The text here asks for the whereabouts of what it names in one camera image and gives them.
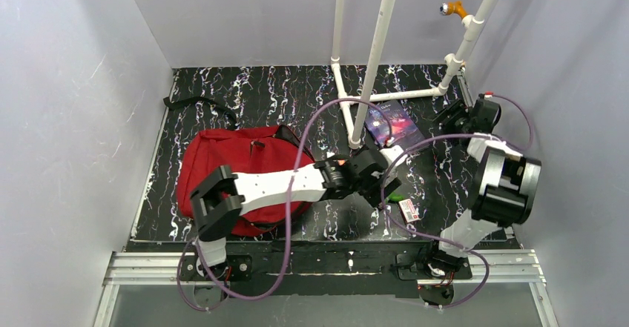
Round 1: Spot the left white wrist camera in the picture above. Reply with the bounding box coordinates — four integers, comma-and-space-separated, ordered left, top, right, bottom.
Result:
379, 145, 409, 173

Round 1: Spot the dark purple galaxy book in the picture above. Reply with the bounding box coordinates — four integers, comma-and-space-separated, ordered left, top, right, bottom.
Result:
365, 100, 425, 150

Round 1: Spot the purple cable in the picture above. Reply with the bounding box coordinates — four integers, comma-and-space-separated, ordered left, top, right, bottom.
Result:
379, 93, 536, 311
176, 97, 394, 313

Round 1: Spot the small red white card box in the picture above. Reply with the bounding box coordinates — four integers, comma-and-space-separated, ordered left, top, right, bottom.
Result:
398, 199, 420, 224

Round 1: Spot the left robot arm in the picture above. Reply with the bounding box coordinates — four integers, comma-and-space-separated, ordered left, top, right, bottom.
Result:
188, 145, 405, 268

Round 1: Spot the orange capped glue stick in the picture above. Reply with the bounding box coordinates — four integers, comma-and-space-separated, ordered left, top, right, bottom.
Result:
326, 153, 346, 161

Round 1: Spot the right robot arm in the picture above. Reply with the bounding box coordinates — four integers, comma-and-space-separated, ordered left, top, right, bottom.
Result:
393, 93, 541, 283

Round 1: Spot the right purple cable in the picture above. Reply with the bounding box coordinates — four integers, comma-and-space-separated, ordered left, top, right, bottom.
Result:
379, 93, 536, 311

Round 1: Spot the white PVC pipe frame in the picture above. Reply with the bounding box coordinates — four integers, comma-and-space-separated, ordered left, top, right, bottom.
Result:
330, 0, 513, 151

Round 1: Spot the red student backpack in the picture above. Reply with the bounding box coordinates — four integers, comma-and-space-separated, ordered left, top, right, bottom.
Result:
163, 96, 300, 237

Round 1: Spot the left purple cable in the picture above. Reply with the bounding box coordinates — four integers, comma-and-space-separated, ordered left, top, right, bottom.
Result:
176, 97, 394, 313

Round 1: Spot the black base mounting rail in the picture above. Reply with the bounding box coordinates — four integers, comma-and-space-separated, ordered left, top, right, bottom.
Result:
103, 238, 547, 300

